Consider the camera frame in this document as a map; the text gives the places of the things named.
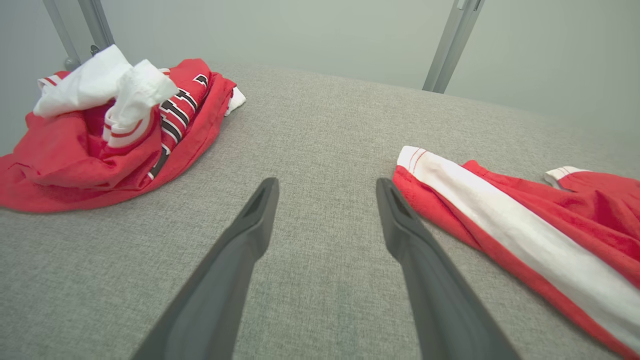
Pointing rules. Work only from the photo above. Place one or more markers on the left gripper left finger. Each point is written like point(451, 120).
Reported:
point(220, 290)

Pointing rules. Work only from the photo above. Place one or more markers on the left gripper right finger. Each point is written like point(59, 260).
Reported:
point(435, 300)

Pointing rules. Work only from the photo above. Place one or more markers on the red shorts with white stripe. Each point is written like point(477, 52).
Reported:
point(575, 220)

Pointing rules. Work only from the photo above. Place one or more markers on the red jersey with white sleeves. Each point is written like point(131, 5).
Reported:
point(65, 165)

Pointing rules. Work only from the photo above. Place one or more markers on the grey metal frame post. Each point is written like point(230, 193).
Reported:
point(452, 45)
point(100, 20)

